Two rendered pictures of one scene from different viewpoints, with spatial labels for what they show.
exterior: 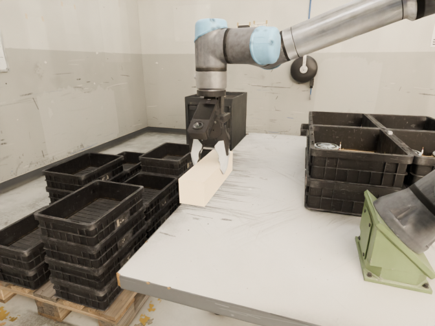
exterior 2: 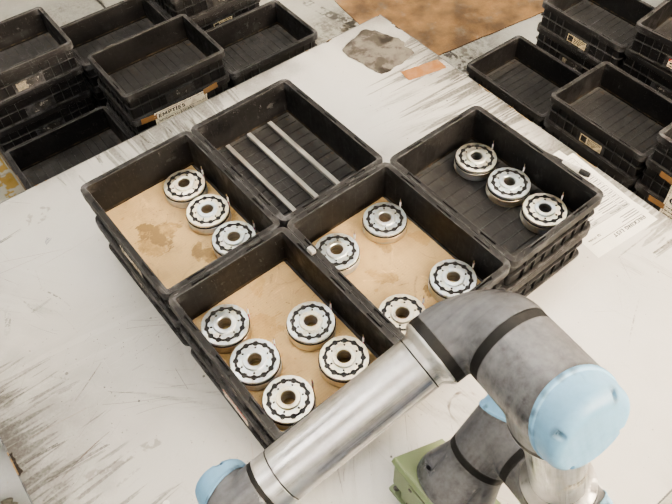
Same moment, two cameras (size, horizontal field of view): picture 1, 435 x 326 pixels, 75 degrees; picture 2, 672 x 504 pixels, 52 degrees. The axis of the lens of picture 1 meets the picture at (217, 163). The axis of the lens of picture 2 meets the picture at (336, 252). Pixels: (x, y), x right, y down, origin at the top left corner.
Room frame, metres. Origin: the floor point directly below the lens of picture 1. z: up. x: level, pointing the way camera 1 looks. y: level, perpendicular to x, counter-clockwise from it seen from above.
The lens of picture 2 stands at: (0.52, 0.00, 2.10)
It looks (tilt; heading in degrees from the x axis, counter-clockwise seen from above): 53 degrees down; 307
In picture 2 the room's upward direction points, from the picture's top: 3 degrees counter-clockwise
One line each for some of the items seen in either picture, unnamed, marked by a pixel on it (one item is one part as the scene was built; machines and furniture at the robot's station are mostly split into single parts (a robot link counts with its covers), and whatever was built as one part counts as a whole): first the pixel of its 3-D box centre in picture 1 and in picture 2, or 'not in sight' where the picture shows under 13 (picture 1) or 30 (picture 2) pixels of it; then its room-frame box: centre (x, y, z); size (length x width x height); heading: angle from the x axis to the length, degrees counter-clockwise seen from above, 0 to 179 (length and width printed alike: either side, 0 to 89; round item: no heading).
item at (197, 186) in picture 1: (209, 174); not in sight; (0.70, 0.02, 0.92); 0.24 x 0.06 x 0.06; 162
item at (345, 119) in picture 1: (338, 130); (183, 222); (1.42, -0.62, 0.87); 0.40 x 0.30 x 0.11; 164
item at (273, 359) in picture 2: not in sight; (254, 360); (1.06, -0.43, 0.86); 0.10 x 0.10 x 0.01
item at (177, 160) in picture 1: (173, 179); not in sight; (1.97, 0.33, 0.37); 0.40 x 0.30 x 0.45; 162
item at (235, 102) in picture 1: (218, 138); not in sight; (2.85, -0.01, 0.45); 0.60 x 0.45 x 0.90; 162
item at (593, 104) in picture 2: not in sight; (609, 142); (0.79, -2.02, 0.31); 0.40 x 0.30 x 0.34; 162
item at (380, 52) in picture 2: not in sight; (376, 48); (1.51, -1.58, 0.71); 0.22 x 0.19 x 0.01; 162
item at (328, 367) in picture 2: not in sight; (344, 358); (0.92, -0.53, 0.86); 0.10 x 0.10 x 0.01
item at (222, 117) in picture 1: (212, 114); not in sight; (0.72, 0.01, 1.07); 0.09 x 0.08 x 0.12; 162
